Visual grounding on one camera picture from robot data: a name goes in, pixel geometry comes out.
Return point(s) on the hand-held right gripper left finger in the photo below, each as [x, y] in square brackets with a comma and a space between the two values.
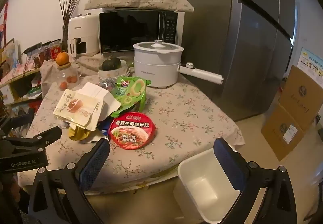
[94, 160]

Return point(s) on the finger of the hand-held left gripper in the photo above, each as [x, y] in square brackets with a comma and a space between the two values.
[43, 136]
[17, 124]

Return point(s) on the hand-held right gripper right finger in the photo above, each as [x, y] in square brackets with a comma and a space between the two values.
[227, 160]

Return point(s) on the yellow wrapper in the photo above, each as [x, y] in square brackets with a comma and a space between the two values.
[79, 133]

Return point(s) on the white plastic trash bin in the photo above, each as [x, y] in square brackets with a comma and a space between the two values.
[207, 186]

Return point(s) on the blue white packaging box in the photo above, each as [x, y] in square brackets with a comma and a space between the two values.
[104, 128]

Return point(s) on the cream snack pouch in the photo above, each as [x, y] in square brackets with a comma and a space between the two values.
[75, 109]

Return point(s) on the red instant noodle bowl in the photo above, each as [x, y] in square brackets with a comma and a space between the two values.
[133, 131]

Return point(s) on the green snack bag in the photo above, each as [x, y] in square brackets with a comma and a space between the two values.
[130, 92]

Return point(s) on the wooden shelf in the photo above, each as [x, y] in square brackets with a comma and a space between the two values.
[17, 76]

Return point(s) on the cardboard box with white label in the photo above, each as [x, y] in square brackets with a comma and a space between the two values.
[280, 135]

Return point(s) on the floral tablecloth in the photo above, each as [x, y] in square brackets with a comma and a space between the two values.
[181, 117]

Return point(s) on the glass jar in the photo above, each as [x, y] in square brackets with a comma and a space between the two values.
[66, 73]

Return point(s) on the framed picture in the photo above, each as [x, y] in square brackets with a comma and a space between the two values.
[10, 52]

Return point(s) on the dark spice jar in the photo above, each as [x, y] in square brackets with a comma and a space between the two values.
[44, 56]

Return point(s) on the clear plastic wrapper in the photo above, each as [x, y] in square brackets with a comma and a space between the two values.
[107, 84]

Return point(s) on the large orange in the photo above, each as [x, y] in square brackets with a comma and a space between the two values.
[62, 58]

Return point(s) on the red label jar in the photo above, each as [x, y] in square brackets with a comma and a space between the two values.
[56, 52]

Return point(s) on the green squash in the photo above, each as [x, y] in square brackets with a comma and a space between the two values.
[111, 64]

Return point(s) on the brown cardboard box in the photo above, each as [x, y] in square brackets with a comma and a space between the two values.
[302, 95]

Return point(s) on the white air fryer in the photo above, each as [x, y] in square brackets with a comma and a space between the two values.
[84, 34]

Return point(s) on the white electric cooking pot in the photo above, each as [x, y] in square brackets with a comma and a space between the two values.
[156, 67]

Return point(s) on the vase of dried branches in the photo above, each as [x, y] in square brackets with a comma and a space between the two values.
[65, 16]

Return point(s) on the grey refrigerator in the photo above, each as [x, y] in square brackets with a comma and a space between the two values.
[227, 37]

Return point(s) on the black microwave oven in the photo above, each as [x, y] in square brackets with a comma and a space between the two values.
[131, 30]

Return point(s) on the wall poster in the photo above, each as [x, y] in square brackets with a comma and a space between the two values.
[311, 62]

